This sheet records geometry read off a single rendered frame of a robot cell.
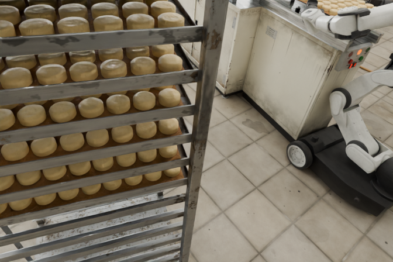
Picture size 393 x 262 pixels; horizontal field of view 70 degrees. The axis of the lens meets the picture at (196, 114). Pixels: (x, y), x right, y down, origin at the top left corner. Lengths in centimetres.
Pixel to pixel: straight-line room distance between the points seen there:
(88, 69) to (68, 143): 19
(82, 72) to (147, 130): 21
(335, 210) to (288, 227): 37
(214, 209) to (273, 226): 36
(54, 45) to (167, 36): 18
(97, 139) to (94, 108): 9
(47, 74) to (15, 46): 9
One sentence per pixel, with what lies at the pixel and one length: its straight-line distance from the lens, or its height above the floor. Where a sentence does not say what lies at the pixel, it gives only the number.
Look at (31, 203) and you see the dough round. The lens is 87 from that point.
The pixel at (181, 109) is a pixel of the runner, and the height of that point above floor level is 115.
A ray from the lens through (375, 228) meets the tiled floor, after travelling 213.
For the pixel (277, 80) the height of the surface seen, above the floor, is 41.
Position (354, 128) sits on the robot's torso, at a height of 40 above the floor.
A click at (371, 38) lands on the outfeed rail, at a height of 86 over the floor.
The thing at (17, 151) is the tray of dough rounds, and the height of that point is 106.
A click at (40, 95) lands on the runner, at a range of 55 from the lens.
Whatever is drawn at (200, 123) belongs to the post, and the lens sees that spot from 61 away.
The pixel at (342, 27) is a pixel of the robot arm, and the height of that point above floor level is 108.
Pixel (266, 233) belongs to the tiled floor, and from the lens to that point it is 180.
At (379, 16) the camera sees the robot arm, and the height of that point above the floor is 116.
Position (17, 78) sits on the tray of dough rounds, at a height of 124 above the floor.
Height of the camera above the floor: 154
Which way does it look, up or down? 41 degrees down
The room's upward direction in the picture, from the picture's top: 6 degrees clockwise
